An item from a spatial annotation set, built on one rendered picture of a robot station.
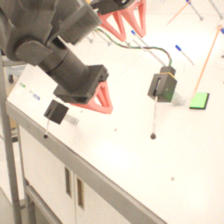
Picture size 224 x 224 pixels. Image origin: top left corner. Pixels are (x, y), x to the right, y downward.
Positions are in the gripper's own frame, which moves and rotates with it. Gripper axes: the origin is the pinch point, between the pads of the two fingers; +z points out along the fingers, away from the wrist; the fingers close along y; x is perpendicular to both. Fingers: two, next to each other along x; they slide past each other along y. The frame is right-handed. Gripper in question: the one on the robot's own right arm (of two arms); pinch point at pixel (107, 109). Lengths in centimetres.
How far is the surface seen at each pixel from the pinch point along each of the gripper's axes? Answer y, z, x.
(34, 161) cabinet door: 79, 40, 6
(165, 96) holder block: -2.3, 11.2, -11.2
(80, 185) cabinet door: 38, 36, 10
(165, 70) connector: -0.3, 9.5, -17.6
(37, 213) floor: 130, 93, 27
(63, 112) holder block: 35.2, 13.2, -5.7
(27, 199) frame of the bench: 102, 62, 22
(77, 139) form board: 32.5, 20.9, -0.6
